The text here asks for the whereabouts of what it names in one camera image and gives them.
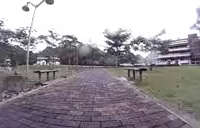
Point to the low concrete block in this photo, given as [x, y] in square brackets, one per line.
[13, 81]

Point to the row of trees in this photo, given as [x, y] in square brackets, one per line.
[88, 50]

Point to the wide grass lawn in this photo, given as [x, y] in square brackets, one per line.
[181, 83]

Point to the multi-storey building with white floors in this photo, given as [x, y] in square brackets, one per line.
[181, 50]

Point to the street lamp with two heads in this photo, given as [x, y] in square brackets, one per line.
[29, 40]

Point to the small white building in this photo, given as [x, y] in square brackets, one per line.
[48, 60]

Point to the grass field beside lamp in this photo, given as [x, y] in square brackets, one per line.
[28, 70]

